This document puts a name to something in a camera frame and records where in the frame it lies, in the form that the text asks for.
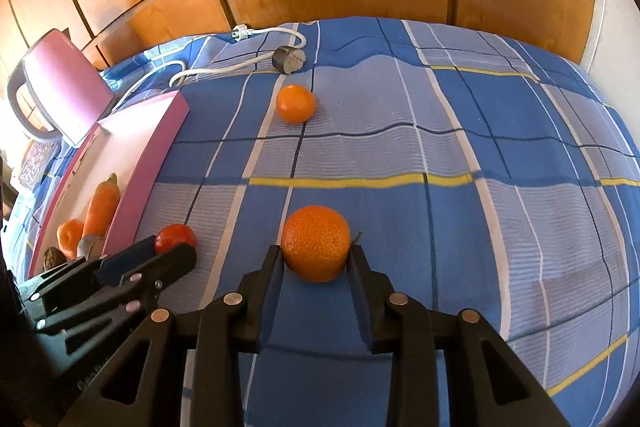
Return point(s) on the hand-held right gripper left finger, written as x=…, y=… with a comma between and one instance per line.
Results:
x=265, y=307

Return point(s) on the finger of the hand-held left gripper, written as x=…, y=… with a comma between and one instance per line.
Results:
x=130, y=257
x=165, y=267

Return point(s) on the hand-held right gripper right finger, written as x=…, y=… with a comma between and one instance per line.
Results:
x=362, y=307

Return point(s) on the red tomato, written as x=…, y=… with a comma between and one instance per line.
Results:
x=175, y=237

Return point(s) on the orange carrot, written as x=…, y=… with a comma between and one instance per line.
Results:
x=102, y=207

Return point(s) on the dark brown round fruit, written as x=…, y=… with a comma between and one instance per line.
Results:
x=54, y=258

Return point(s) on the orange with dimpled skin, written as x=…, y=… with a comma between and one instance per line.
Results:
x=316, y=243

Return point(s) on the pink shallow tray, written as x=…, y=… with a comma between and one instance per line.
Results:
x=145, y=157

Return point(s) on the silver embossed tissue box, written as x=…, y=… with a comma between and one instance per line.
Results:
x=39, y=162

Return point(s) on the pink electric kettle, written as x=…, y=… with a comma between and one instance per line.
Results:
x=65, y=87

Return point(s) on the blue plaid cloth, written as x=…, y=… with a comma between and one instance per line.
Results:
x=450, y=132

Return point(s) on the small orange mandarin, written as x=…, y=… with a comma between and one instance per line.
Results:
x=295, y=104

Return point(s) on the small dark cylinder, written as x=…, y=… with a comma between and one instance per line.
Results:
x=288, y=60

